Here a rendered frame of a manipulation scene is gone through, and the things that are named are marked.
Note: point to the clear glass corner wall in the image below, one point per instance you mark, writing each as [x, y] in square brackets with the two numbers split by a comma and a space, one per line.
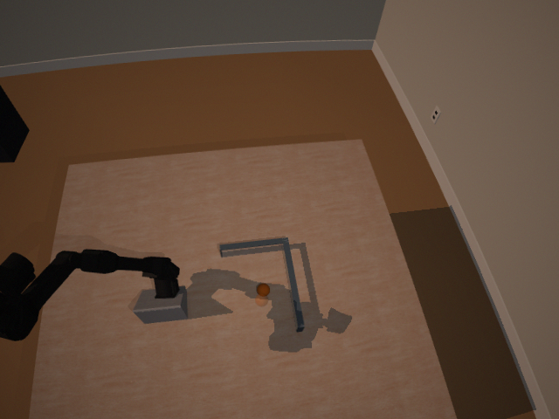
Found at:
[263, 249]

